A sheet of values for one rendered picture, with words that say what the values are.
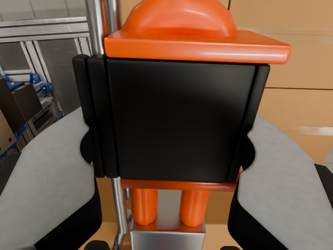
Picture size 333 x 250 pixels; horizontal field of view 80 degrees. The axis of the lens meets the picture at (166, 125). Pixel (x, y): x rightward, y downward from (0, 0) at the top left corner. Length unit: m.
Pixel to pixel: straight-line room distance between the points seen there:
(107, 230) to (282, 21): 0.81
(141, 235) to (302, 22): 0.84
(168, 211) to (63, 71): 1.16
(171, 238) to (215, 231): 0.29
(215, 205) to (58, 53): 1.08
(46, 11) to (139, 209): 1.39
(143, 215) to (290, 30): 0.81
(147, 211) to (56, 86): 1.22
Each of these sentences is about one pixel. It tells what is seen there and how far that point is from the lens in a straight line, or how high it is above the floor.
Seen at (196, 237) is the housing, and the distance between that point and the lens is 0.19.
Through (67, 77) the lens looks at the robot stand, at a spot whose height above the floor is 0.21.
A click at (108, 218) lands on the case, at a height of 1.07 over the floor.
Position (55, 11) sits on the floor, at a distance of 1.46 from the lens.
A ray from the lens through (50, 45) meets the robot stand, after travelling 1.27.
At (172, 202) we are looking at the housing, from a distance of 0.19.
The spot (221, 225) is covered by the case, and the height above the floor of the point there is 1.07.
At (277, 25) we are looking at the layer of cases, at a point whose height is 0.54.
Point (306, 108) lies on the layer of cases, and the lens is 1.04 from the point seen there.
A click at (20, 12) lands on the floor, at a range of 1.56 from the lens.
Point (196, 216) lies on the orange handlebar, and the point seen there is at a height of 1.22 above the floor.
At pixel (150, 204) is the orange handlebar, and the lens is 0.16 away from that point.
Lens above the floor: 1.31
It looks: 59 degrees down
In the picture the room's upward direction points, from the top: 179 degrees counter-clockwise
